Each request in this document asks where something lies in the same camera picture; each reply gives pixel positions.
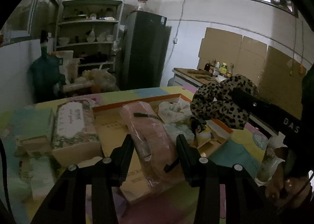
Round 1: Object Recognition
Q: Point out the black cable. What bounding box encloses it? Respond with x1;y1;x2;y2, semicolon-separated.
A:
0;138;15;224

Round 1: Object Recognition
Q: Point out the metal shelf rack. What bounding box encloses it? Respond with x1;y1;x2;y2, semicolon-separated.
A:
54;0;124;87

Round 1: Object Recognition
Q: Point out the pale green tissue pack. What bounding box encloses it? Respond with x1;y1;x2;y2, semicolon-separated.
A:
164;122;197;145

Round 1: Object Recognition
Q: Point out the dark bottle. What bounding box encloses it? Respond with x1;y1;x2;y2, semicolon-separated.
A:
39;30;49;54

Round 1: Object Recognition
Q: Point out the glass jar red lid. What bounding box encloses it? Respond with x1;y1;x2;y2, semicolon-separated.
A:
136;0;148;12

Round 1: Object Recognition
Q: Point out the brown cardboard sheet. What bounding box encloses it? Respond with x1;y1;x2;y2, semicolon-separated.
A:
197;27;243;70
259;46;307;107
239;35;268;82

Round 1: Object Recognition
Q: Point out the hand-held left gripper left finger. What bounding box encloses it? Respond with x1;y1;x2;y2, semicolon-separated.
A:
29;134;135;224

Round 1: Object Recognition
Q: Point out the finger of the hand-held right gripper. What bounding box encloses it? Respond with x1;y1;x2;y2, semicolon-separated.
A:
232;87;282;129

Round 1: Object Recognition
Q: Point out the person's right hand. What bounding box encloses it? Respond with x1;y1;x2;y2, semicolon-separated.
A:
265;147;309;208

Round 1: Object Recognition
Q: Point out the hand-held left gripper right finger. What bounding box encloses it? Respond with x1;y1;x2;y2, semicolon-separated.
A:
176;134;282;224

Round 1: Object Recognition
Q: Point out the orange cardboard box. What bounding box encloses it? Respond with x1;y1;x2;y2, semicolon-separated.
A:
92;93;233;205

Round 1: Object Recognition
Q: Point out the dark refrigerator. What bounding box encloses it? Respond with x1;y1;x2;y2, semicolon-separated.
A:
121;10;172;90

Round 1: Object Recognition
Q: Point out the pink packet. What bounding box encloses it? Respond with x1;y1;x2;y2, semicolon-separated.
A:
119;101;183;188

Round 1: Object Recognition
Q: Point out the beige plastic jug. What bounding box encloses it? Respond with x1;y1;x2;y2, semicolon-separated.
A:
66;59;80;83

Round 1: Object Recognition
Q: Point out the leopard print cloth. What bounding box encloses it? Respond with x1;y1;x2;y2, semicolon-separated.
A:
190;74;258;130

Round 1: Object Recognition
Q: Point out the white sack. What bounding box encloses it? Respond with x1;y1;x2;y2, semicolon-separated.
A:
57;51;74;80

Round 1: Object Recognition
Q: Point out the blue water jug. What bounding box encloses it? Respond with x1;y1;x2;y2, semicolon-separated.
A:
31;54;65;102

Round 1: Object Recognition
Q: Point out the clear plastic bag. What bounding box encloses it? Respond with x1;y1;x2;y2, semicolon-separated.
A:
82;66;117;92

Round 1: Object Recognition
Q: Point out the aluminium sliding window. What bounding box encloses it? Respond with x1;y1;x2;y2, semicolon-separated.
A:
0;0;59;45

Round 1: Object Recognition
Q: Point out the floral tissue box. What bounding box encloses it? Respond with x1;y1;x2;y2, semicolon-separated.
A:
50;99;102;166

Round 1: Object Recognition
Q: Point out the white wall cable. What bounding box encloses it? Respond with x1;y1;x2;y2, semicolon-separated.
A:
168;0;194;73

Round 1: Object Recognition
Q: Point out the white jug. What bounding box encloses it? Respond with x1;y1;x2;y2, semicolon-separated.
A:
86;29;97;43

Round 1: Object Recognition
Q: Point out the row of condiment bottles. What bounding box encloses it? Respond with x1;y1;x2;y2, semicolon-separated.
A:
204;59;235;79

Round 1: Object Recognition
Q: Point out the small penguin toy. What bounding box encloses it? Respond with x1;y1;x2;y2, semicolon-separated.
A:
190;117;221;148

